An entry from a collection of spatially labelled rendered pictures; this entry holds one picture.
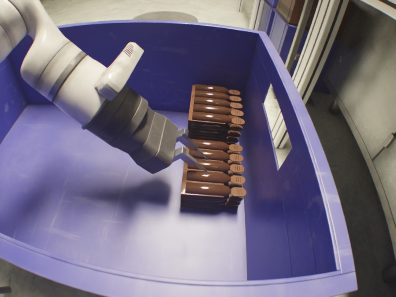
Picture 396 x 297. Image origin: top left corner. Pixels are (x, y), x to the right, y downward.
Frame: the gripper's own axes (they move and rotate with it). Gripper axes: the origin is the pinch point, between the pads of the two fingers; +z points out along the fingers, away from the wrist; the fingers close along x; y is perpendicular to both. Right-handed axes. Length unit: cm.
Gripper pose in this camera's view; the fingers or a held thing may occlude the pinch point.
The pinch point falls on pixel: (206, 165)
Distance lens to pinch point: 33.8
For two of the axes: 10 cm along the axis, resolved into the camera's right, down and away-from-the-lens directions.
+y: -7.6, 3.9, 5.2
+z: 6.4, 5.2, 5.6
